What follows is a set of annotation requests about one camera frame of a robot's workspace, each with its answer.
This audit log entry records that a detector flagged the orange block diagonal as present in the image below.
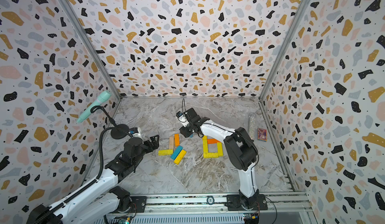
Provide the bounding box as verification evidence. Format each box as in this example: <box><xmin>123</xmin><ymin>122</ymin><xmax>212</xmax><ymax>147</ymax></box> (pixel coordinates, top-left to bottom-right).
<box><xmin>207</xmin><ymin>139</ymin><xmax>220</xmax><ymax>144</ymax></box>

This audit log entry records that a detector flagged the yellow block top vertical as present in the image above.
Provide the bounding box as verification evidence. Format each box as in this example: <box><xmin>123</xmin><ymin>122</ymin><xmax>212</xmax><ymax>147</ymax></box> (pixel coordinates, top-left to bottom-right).
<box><xmin>204</xmin><ymin>153</ymin><xmax>219</xmax><ymax>158</ymax></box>

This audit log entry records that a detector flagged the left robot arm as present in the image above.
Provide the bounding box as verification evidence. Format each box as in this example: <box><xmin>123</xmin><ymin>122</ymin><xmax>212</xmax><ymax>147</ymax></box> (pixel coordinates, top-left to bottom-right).
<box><xmin>27</xmin><ymin>135</ymin><xmax>159</xmax><ymax>224</ymax></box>

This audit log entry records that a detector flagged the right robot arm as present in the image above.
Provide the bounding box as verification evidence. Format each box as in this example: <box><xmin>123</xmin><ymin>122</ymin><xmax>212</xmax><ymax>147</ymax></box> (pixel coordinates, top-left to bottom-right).
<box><xmin>176</xmin><ymin>108</ymin><xmax>259</xmax><ymax>210</ymax></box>

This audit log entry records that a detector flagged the yellow block left horizontal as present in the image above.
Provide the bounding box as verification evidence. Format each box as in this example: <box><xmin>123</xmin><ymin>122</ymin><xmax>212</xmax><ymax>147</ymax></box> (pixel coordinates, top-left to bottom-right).
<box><xmin>158</xmin><ymin>149</ymin><xmax>173</xmax><ymax>156</ymax></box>

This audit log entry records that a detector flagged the beige wooden block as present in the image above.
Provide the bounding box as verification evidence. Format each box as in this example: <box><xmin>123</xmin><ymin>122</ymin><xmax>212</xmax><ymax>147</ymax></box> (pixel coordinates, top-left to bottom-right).
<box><xmin>168</xmin><ymin>136</ymin><xmax>174</xmax><ymax>150</ymax></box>

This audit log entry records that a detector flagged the orange block vertical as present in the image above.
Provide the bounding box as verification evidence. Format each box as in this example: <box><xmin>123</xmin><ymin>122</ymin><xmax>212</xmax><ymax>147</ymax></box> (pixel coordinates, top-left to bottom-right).
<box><xmin>174</xmin><ymin>134</ymin><xmax>180</xmax><ymax>147</ymax></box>

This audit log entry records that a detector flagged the black microphone stand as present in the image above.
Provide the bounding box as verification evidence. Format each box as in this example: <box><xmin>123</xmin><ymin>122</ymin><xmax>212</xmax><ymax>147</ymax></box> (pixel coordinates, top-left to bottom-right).
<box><xmin>91</xmin><ymin>106</ymin><xmax>129</xmax><ymax>140</ymax></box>

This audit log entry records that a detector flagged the yellow block bottom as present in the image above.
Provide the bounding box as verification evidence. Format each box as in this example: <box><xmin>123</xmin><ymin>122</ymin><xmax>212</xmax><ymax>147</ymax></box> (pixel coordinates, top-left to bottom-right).
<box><xmin>174</xmin><ymin>150</ymin><xmax>186</xmax><ymax>165</ymax></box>

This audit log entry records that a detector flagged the glitter filled clear tube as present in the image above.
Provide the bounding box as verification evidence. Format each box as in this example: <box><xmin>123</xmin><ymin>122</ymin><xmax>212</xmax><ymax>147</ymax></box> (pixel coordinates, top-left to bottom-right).
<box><xmin>248</xmin><ymin>113</ymin><xmax>256</xmax><ymax>140</ymax></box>

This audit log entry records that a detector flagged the mint green microphone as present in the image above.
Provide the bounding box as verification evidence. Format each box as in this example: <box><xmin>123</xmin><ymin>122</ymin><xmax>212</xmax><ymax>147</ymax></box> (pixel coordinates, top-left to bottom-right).
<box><xmin>77</xmin><ymin>91</ymin><xmax>111</xmax><ymax>123</ymax></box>

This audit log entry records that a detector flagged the red playing card box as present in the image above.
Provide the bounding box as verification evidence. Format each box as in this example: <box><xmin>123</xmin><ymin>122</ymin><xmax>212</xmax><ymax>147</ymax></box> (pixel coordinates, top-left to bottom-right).
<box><xmin>257</xmin><ymin>128</ymin><xmax>268</xmax><ymax>142</ymax></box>

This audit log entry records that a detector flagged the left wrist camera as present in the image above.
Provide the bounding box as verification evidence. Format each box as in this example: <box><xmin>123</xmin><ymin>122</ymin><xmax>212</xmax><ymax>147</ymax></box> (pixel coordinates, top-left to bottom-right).
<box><xmin>128</xmin><ymin>127</ymin><xmax>143</xmax><ymax>139</ymax></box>

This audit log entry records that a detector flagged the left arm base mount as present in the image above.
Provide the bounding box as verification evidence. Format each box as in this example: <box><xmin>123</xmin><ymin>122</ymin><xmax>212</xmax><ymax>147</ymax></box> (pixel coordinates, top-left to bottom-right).
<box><xmin>116</xmin><ymin>196</ymin><xmax>147</xmax><ymax>214</ymax></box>

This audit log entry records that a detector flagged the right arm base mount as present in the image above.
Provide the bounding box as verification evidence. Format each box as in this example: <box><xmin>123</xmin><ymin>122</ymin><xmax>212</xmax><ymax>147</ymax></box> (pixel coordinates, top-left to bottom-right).
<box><xmin>224</xmin><ymin>194</ymin><xmax>268</xmax><ymax>212</ymax></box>

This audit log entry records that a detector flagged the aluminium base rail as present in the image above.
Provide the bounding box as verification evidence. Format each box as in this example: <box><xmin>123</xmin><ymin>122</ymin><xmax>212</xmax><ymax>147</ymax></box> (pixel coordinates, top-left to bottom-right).
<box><xmin>55</xmin><ymin>192</ymin><xmax>315</xmax><ymax>224</ymax></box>

